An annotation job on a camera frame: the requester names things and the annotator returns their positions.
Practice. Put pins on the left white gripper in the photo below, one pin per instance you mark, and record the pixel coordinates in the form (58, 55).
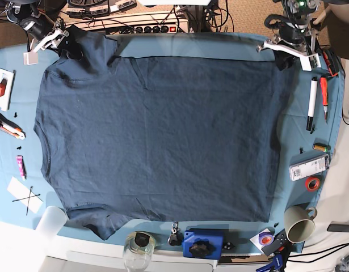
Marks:
(289, 44)

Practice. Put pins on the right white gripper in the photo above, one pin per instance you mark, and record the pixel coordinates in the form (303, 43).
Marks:
(49, 35)

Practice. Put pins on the dark blue T-shirt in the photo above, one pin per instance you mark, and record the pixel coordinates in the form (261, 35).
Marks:
(160, 138)

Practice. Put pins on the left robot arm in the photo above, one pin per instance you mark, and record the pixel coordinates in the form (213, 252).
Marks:
(296, 14)

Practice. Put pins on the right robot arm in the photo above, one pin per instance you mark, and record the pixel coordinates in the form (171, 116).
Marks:
(20, 13)

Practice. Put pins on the white marker pen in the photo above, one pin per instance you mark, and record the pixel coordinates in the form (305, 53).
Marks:
(312, 103)

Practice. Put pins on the light blue table cloth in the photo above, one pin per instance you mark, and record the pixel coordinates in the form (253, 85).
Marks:
(296, 142)

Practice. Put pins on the white power strip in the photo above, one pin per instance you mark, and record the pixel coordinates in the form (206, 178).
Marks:
(162, 21)

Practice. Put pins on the red cube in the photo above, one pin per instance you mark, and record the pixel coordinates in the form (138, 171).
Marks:
(3, 87)

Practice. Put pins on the white foam block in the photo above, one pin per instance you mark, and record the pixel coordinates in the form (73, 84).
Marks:
(5, 100)

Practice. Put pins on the green gold battery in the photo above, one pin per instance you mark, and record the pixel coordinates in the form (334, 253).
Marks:
(321, 147)

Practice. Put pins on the orange utility knife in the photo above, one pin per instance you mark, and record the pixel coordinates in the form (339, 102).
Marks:
(11, 128)

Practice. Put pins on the white clear plastic box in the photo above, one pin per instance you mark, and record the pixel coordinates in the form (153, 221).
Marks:
(309, 167)

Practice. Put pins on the pink glue tube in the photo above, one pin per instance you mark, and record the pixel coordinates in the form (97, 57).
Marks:
(22, 170)

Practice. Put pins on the red tape roll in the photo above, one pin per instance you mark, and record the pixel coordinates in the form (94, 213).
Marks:
(312, 183)

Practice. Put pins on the white paper sheet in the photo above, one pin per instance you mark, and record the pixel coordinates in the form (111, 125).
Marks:
(24, 195)

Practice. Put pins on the beige ceramic mug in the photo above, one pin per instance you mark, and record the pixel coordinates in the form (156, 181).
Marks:
(299, 223)

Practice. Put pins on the black power adapter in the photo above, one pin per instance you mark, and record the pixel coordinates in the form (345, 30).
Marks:
(338, 227)

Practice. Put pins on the white plastic cup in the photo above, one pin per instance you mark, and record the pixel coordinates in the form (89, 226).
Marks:
(51, 222)

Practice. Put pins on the purple tape roll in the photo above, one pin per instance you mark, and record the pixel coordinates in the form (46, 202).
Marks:
(265, 238)

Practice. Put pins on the blue bar clamp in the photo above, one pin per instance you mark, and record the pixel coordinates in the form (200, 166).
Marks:
(278, 252)

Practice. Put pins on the blue plastic box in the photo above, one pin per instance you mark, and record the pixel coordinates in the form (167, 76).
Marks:
(203, 243)

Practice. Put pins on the clear glass jar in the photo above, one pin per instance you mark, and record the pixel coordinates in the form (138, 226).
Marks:
(138, 250)

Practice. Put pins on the orange handled screwdriver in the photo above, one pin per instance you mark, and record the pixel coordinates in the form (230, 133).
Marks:
(323, 84)

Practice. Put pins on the metal padlock with chain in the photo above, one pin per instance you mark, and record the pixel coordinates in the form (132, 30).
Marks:
(175, 238)

